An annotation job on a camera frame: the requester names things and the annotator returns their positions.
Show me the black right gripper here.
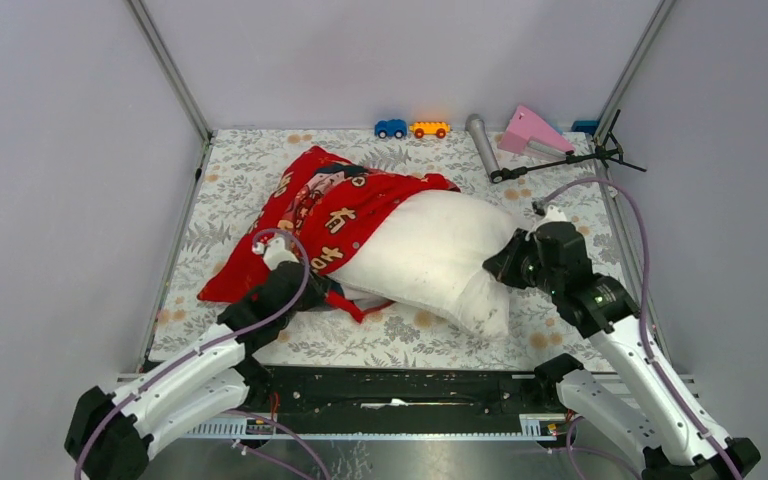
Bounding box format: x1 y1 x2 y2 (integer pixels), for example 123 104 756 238
485 227 563 296

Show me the white pillow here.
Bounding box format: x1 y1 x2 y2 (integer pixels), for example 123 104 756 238
330 190 524 340

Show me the red cartoon print pillowcase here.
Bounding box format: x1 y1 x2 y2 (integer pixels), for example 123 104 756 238
197 146 459 305

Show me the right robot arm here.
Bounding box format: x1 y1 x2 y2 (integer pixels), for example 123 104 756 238
483 221 761 479

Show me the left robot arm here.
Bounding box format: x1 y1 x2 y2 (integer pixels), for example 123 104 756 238
64 262 336 479

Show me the pink wedge block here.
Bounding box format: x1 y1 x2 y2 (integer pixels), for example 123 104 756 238
497 105 575 158

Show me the silver microphone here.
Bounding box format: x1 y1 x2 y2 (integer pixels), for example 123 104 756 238
465 114 500 183

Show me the floral fern print sheet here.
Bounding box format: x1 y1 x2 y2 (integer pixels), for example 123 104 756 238
146 129 624 372

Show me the black tripod stand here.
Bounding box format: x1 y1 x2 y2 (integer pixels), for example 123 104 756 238
494 109 647 184

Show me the yellow toy car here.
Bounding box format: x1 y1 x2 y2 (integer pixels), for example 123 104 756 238
408 121 451 139

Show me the blue block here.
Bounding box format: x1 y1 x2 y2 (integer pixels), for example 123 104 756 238
571 120 600 135

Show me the blue toy car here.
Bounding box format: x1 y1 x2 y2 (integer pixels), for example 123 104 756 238
374 119 408 139

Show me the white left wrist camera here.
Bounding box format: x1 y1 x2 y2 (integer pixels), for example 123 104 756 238
252 235 299 271

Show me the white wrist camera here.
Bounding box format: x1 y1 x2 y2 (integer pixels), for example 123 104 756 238
533 205 568 230
252 235 299 271

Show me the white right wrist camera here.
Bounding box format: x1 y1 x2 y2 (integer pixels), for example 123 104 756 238
533 205 568 230

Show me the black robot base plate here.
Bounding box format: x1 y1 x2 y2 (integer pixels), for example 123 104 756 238
240 366 571 436

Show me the slotted aluminium rail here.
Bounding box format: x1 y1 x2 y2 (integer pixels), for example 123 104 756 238
181 414 561 443

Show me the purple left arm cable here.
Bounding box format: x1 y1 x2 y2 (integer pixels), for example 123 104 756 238
73 228 311 480

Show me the left aluminium frame post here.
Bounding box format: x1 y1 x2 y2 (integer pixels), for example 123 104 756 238
125 0 214 142

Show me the aluminium frame post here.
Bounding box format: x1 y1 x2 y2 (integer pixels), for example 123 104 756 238
125 0 214 142
596 0 677 136

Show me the right aluminium frame post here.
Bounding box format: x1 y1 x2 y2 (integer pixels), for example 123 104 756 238
596 0 677 136

